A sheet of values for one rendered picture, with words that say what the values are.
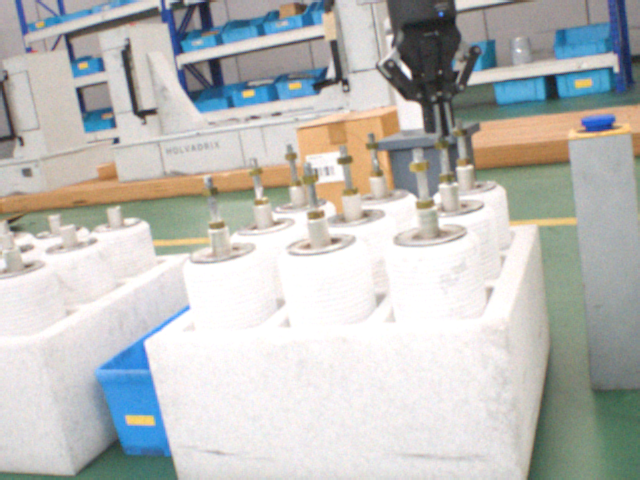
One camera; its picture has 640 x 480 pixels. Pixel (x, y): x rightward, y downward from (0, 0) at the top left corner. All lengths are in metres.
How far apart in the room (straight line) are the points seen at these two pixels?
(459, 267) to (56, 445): 0.55
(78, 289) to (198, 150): 2.36
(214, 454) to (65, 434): 0.21
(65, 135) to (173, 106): 0.82
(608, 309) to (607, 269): 0.05
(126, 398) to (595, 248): 0.59
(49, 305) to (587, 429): 0.67
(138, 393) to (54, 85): 3.41
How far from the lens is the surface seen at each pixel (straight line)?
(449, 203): 0.87
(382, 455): 0.79
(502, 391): 0.73
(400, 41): 0.83
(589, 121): 0.91
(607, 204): 0.90
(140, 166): 3.64
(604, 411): 0.93
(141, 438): 1.00
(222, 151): 3.34
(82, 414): 1.02
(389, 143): 1.27
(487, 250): 0.86
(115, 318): 1.07
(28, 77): 4.19
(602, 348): 0.96
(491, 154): 2.74
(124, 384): 0.97
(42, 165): 4.14
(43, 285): 1.01
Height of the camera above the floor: 0.43
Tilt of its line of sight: 12 degrees down
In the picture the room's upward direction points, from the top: 10 degrees counter-clockwise
